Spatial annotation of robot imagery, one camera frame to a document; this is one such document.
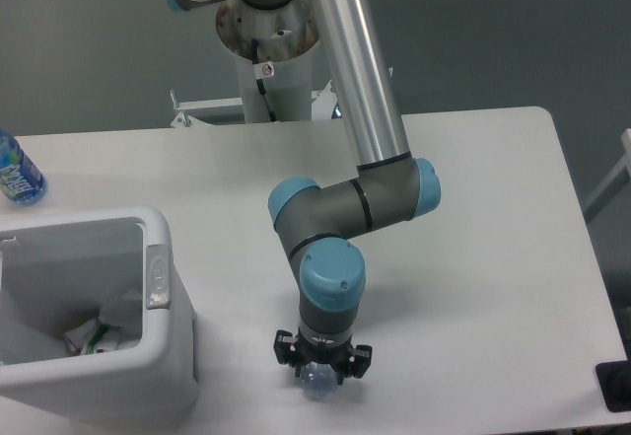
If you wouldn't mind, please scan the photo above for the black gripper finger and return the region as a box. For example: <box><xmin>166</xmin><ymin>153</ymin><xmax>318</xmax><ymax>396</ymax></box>
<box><xmin>336</xmin><ymin>345</ymin><xmax>373</xmax><ymax>385</ymax></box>
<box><xmin>273</xmin><ymin>329</ymin><xmax>304</xmax><ymax>378</ymax></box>

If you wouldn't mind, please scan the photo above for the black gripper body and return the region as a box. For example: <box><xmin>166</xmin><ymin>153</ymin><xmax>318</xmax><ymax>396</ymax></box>
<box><xmin>295</xmin><ymin>333</ymin><xmax>352</xmax><ymax>370</ymax></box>

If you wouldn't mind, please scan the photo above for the crushed clear plastic bottle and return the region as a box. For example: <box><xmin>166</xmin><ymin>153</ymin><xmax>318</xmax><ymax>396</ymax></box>
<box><xmin>300</xmin><ymin>362</ymin><xmax>338</xmax><ymax>400</ymax></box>

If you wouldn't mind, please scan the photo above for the white paper wrapper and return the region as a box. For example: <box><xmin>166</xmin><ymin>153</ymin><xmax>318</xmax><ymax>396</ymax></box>
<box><xmin>99</xmin><ymin>288</ymin><xmax>143</xmax><ymax>339</ymax></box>

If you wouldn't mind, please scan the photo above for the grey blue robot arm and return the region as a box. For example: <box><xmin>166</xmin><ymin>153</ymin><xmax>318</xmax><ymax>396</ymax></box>
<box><xmin>167</xmin><ymin>0</ymin><xmax>441</xmax><ymax>386</ymax></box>

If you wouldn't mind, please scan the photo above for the white trash can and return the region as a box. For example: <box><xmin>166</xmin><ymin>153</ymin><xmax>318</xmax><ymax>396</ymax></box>
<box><xmin>1</xmin><ymin>207</ymin><xmax>199</xmax><ymax>422</ymax></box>

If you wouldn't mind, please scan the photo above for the green white wrapper in bin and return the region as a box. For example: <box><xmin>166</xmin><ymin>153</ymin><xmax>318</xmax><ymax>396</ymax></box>
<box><xmin>63</xmin><ymin>318</ymin><xmax>120</xmax><ymax>355</ymax></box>

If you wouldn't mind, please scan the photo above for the black object at table edge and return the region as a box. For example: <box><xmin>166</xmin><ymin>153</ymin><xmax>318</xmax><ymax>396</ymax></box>
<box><xmin>596</xmin><ymin>360</ymin><xmax>630</xmax><ymax>413</ymax></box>

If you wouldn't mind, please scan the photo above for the blue labelled water bottle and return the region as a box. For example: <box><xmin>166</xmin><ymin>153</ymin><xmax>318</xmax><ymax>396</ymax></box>
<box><xmin>1</xmin><ymin>130</ymin><xmax>47</xmax><ymax>206</ymax></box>

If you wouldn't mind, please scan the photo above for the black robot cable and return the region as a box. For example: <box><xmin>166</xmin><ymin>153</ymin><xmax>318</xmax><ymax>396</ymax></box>
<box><xmin>250</xmin><ymin>37</ymin><xmax>278</xmax><ymax>122</ymax></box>

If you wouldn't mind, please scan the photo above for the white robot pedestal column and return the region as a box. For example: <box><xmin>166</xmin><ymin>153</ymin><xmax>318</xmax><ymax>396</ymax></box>
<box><xmin>216</xmin><ymin>0</ymin><xmax>319</xmax><ymax>123</ymax></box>

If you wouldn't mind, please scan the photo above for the white frame at right edge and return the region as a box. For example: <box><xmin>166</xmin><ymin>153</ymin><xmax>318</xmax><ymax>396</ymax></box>
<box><xmin>583</xmin><ymin>128</ymin><xmax>630</xmax><ymax>223</ymax></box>

